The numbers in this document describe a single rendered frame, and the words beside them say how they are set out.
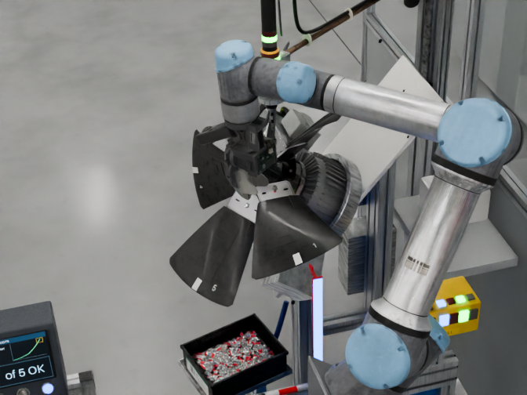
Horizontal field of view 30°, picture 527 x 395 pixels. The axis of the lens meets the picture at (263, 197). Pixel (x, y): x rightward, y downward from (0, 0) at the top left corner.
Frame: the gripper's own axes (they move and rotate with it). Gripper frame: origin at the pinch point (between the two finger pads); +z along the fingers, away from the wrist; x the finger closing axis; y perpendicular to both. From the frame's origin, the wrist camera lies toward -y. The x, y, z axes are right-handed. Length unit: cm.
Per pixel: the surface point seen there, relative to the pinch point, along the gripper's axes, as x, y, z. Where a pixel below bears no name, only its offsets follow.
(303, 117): 63, -33, 26
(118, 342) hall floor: 37, -112, 135
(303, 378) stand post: 34, -19, 99
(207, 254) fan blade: 11.7, -27.4, 37.1
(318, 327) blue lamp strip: 3.4, 13.9, 35.3
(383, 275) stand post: 56, -3, 66
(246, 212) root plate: 22.9, -22.2, 29.0
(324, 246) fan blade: 14.8, 8.5, 21.5
